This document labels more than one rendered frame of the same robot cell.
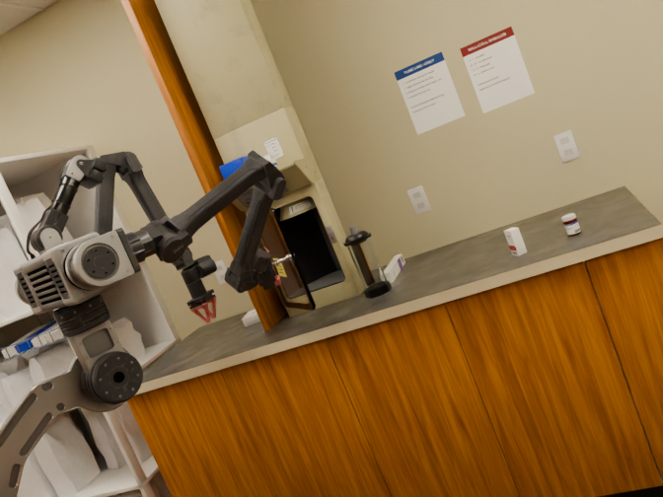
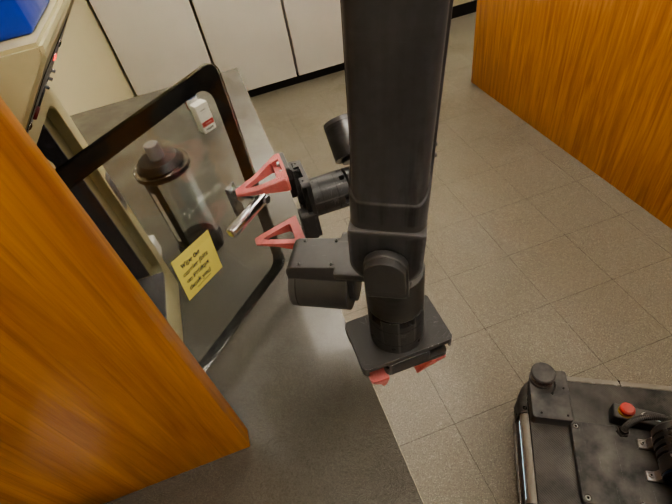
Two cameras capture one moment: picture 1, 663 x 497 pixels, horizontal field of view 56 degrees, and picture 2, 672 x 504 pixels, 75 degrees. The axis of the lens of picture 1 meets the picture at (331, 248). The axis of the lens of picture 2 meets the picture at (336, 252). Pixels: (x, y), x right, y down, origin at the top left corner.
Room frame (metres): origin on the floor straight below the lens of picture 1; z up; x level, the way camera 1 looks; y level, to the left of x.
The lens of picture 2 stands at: (2.43, 0.71, 1.60)
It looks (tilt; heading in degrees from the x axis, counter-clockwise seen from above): 46 degrees down; 240
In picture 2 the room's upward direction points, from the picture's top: 12 degrees counter-clockwise
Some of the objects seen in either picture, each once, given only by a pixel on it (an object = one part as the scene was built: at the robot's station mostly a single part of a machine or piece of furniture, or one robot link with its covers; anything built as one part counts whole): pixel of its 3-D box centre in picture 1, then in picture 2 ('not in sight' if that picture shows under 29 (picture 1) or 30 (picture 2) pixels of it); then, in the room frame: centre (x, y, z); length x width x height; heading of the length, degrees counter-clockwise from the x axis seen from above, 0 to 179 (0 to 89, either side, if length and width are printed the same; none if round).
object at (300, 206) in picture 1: (297, 206); not in sight; (2.54, 0.06, 1.34); 0.18 x 0.18 x 0.05
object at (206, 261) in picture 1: (194, 263); (348, 264); (2.29, 0.48, 1.31); 0.11 x 0.09 x 0.12; 130
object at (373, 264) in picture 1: (367, 263); not in sight; (2.30, -0.10, 1.06); 0.11 x 0.11 x 0.21
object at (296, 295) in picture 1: (279, 260); (197, 243); (2.36, 0.20, 1.19); 0.30 x 0.01 x 0.40; 23
